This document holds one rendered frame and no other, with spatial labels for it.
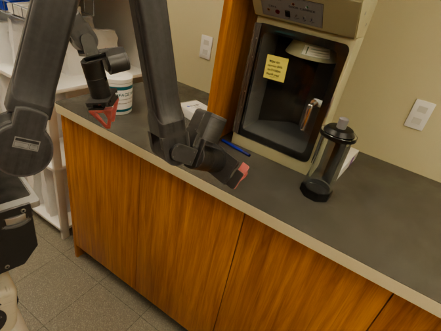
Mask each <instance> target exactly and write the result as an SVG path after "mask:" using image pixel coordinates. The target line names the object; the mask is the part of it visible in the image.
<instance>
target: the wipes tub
mask: <svg viewBox="0 0 441 331"><path fill-rule="evenodd" d="M105 72H106V77H107V79H108V83H109V86H110V88H116V89H117V93H115V95H118V97H119V102H118V106H117V111H116V115H124V114H128V113H129V112H131V110H132V101H133V75H132V74H130V73H128V72H125V71H124V72H120V73H116V74H112V75H110V74H109V73H108V72H107V71H106V70H105Z"/></svg>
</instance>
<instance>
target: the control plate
mask: <svg viewBox="0 0 441 331"><path fill-rule="evenodd" d="M292 3H294V4H295V6H293V5H292ZM261 5H262V11H263V14H266V15H269V16H274V17H277V18H282V19H285V20H290V21H294V22H298V23H301V24H306V25H309V26H314V27H317V28H322V25H323V11H324V4H321V3H315V2H312V1H305V0H261ZM306 6H309V9H306ZM267 8H269V9H270V11H268V10H267ZM276 9H278V10H279V11H280V13H279V14H277V13H276V12H275V10H276ZM285 10H287V11H290V17H286V16H285ZM295 14H297V15H298V16H297V17H295ZM303 16H305V17H306V18H305V19H303ZM311 18H313V19H314V20H313V21H311Z"/></svg>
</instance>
